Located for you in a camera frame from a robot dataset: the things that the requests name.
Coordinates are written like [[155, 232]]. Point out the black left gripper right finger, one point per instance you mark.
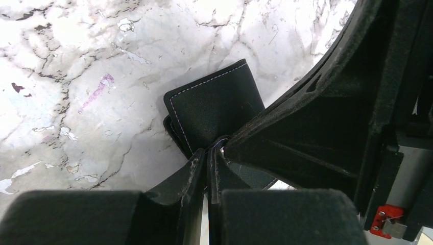
[[239, 214]]

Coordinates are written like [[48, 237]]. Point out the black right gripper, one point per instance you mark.
[[360, 121]]

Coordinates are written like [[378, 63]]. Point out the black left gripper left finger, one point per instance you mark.
[[169, 213]]

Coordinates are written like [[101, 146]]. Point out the black leather card holder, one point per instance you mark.
[[211, 109]]

